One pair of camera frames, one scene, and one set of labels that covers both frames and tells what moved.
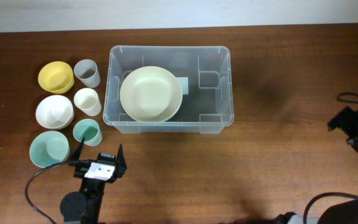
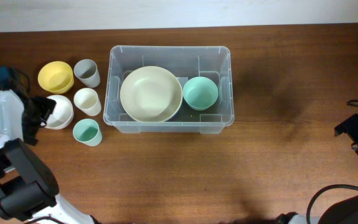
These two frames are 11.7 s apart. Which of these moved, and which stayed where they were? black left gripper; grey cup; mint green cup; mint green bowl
Moved: mint green bowl; black left gripper
Stayed: grey cup; mint green cup
